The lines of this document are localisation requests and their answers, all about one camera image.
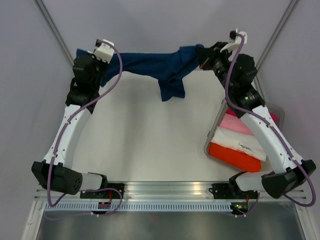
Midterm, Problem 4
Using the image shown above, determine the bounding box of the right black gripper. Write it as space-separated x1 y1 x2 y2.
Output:
195 40 235 93

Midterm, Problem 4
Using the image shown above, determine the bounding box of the blue t-shirt with print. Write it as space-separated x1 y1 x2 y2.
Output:
76 44 203 102

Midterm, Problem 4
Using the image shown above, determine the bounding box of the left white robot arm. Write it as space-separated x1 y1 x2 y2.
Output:
31 53 109 198

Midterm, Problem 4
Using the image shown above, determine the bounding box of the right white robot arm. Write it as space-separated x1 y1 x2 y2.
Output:
195 42 316 201

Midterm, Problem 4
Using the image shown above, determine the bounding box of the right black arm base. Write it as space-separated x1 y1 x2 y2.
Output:
208 182 258 200

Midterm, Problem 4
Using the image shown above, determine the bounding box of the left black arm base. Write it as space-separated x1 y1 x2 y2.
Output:
80 182 125 200

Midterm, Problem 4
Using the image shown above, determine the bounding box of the magenta folded t-shirt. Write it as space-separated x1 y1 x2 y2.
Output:
226 108 278 123

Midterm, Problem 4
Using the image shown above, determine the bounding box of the clear plastic storage bin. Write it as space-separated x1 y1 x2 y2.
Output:
203 100 285 170

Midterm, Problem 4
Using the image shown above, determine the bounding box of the light pink folded t-shirt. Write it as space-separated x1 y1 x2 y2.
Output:
219 114 254 136

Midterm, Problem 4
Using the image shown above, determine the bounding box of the white folded t-shirt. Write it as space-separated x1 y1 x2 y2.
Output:
211 126 267 162

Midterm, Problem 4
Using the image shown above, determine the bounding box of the orange folded t-shirt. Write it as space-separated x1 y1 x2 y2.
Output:
208 142 262 173

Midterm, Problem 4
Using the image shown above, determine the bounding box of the right aluminium frame post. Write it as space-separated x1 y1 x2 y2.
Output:
254 0 300 68

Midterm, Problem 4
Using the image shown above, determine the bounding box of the aluminium frame post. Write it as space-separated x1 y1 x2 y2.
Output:
33 0 74 67
254 0 300 68

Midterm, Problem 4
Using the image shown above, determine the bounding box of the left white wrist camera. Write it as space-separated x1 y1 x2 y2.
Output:
93 39 115 64

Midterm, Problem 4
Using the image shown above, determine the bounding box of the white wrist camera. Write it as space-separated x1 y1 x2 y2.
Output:
220 28 248 53
93 39 115 64

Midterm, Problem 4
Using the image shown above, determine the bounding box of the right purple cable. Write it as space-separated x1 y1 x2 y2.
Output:
223 32 317 218

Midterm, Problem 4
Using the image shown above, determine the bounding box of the purple cable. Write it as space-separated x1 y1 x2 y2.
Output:
46 39 123 218
223 32 317 218

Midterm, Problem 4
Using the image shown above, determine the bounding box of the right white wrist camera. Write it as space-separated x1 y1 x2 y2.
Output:
220 28 248 53

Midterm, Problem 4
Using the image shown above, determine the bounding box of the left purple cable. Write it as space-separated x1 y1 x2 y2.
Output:
46 39 123 218

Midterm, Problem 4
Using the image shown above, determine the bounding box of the left aluminium frame post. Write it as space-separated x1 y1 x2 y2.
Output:
33 0 74 67

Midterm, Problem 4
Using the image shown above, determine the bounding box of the aluminium front rail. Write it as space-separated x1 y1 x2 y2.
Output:
34 181 307 202

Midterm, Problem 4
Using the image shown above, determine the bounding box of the white slotted cable duct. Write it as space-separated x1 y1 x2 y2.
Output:
44 201 232 212

